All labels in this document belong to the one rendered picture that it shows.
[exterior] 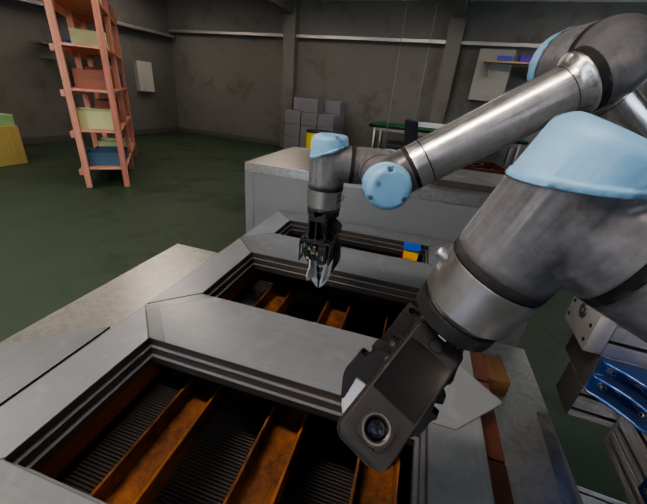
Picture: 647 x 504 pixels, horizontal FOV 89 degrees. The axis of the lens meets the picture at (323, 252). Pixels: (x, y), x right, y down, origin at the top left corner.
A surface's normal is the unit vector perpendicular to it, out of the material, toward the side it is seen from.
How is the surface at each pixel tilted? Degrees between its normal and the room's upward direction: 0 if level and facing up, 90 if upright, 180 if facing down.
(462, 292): 84
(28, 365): 0
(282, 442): 0
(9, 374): 0
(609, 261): 92
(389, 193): 90
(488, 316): 97
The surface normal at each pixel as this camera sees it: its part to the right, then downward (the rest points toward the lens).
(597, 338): -0.35, 0.38
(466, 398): 0.09, -0.90
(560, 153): -0.87, -0.13
